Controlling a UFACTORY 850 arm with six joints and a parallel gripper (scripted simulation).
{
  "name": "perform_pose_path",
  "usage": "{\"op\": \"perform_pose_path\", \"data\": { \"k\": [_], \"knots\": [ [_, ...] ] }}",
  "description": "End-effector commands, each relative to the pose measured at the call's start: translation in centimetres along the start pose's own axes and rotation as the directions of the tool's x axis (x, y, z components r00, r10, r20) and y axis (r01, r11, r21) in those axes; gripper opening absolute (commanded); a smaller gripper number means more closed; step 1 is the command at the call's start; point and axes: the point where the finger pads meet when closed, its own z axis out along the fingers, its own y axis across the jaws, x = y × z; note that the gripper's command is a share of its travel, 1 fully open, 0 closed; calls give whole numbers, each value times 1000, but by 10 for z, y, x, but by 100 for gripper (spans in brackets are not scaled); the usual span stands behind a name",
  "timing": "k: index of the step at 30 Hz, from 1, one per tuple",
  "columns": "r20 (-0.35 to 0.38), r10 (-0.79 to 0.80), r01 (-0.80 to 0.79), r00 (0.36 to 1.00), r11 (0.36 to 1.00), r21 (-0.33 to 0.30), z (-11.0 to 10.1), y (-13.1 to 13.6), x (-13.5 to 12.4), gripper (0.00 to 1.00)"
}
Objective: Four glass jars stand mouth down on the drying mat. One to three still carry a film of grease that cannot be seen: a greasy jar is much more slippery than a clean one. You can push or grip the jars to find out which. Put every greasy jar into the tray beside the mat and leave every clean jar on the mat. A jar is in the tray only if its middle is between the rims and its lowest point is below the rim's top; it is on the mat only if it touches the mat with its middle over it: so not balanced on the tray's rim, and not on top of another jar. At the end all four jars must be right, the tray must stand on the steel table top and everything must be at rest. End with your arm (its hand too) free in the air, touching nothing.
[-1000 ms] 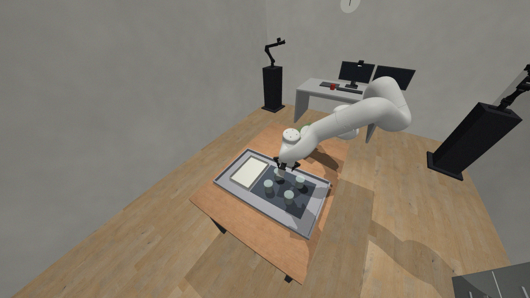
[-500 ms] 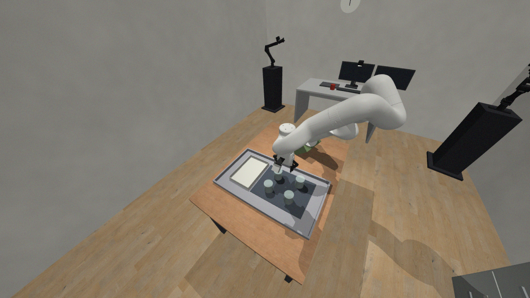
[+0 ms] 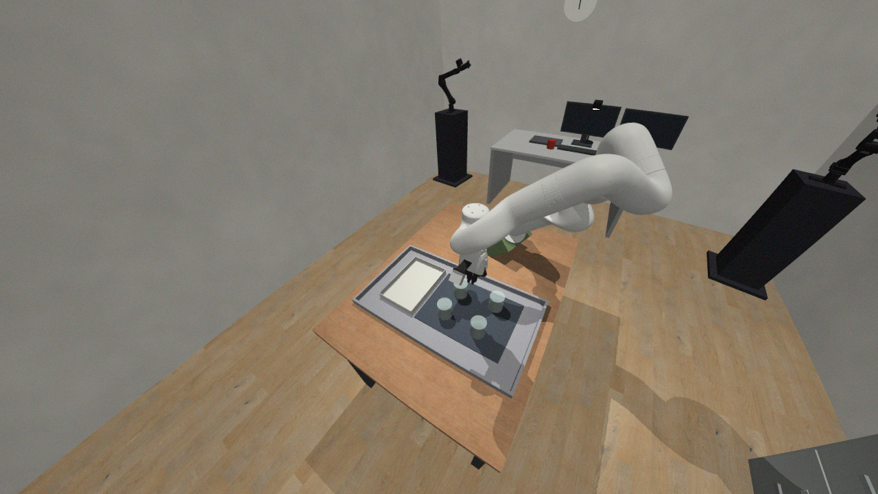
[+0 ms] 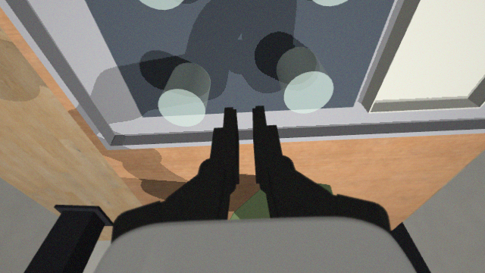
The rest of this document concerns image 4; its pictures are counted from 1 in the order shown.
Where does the clear glass jar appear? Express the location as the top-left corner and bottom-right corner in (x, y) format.
(277, 47), (333, 114)
(312, 0), (348, 6)
(158, 63), (211, 127)
(139, 0), (184, 10)

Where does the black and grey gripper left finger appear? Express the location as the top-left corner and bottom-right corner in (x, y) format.
(111, 107), (239, 244)

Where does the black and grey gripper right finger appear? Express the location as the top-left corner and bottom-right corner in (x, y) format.
(252, 105), (392, 236)

